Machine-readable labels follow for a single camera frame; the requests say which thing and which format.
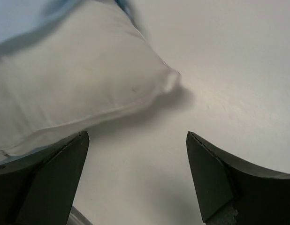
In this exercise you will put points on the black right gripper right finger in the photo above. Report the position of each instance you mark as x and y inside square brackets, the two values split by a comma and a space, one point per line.
[233, 191]

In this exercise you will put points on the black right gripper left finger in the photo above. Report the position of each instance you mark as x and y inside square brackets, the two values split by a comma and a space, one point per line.
[39, 189]

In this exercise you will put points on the white pillow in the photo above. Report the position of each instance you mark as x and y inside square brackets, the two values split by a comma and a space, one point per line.
[91, 66]

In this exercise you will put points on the blue green satin pillowcase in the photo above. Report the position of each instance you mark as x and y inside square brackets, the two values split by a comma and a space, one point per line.
[23, 18]

